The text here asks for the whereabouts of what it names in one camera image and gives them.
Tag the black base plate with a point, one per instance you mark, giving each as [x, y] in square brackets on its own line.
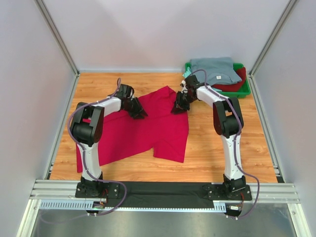
[95, 189]
[219, 192]

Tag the light teal t shirt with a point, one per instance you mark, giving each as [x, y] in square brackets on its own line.
[188, 72]

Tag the grey blue t shirt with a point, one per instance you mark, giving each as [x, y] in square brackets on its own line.
[218, 70]

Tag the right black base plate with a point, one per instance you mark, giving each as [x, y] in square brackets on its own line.
[219, 192]

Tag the right aluminium corner post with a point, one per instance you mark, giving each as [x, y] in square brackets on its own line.
[273, 36]

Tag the dark red t shirt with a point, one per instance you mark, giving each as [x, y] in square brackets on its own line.
[233, 87]

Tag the aluminium corner post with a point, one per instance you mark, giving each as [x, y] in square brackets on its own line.
[56, 34]
[273, 36]

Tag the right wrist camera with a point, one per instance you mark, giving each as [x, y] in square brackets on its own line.
[183, 85]

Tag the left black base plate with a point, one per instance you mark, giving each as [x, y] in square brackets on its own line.
[95, 189]

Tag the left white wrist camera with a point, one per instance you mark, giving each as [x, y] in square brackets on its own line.
[132, 95]

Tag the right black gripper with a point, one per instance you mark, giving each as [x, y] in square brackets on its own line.
[179, 107]

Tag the green plastic bin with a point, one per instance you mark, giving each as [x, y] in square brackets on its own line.
[244, 89]

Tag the bright red t shirt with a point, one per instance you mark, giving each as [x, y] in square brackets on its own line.
[160, 130]

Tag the aluminium front rail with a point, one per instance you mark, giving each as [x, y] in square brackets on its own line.
[65, 189]

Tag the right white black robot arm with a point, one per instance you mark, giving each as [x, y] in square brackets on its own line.
[228, 123]

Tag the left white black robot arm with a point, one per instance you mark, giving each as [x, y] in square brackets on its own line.
[85, 127]

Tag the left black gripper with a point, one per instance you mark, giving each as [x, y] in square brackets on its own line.
[136, 114]

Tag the black cloth strip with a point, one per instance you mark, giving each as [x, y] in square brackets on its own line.
[166, 195]

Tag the left aluminium corner post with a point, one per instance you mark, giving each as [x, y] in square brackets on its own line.
[56, 34]

